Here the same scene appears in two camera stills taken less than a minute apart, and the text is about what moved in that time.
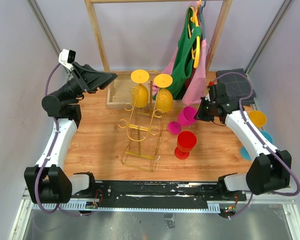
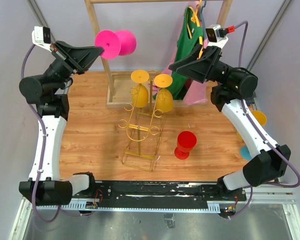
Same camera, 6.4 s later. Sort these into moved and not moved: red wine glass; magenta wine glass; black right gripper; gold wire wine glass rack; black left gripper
Moved: magenta wine glass; black right gripper; black left gripper
Not moved: red wine glass; gold wire wine glass rack
